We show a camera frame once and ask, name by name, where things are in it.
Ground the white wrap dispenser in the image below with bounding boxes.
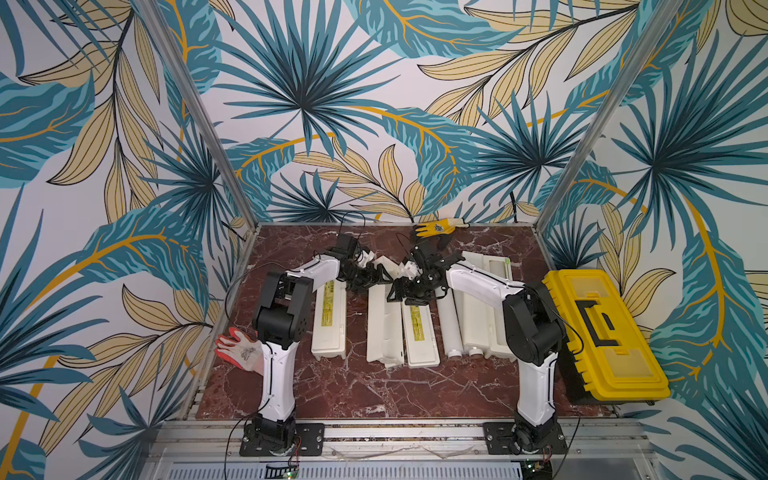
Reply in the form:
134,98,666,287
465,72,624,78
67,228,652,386
311,280,347,360
366,257,440,369
457,251,524,362

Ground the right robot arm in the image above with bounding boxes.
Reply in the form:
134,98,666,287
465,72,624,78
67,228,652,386
388,261,566,427

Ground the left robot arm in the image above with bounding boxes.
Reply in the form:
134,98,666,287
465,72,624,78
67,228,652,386
253,234,386,424

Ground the red white work glove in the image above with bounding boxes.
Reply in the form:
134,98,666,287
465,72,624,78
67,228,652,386
215,327,264,375

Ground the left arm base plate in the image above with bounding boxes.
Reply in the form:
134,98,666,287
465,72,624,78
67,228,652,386
239,422,325,457

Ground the aluminium front rail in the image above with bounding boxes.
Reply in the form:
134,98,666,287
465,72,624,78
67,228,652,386
148,417,653,462

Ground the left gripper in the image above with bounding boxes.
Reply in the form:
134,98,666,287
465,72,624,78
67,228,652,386
340,262,393,296

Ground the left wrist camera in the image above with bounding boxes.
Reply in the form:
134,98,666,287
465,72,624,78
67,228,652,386
329,233,375,268

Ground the yellow black toolbox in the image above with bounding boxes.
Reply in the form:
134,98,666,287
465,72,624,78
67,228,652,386
543,269,671,405

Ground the yellow black work glove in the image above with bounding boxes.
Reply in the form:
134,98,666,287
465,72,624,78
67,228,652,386
411,218,469,250

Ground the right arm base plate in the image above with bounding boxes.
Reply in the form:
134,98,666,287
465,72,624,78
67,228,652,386
482,421,568,455

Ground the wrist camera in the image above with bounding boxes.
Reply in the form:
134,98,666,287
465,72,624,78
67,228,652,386
399,260,423,280
329,233,375,268

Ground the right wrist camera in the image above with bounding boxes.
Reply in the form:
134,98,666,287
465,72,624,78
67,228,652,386
399,260,423,280

